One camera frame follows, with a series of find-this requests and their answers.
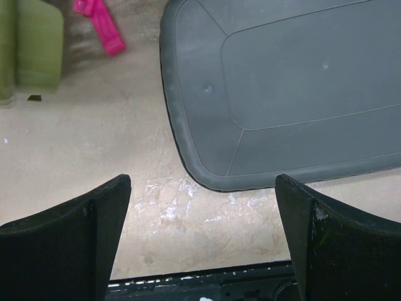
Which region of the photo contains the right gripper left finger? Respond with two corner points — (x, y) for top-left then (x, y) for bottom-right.
(1, 174), (131, 300)

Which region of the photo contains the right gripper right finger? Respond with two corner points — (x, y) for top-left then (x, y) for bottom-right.
(275, 174), (400, 300)

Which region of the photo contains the large grey plastic tub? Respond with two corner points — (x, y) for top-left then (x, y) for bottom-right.
(160, 1), (400, 192)

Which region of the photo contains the pink plastic clip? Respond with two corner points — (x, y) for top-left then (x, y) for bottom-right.
(73, 0), (126, 56)

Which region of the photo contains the olive green plastic tub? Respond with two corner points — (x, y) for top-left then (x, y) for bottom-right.
(1, 1), (64, 106)

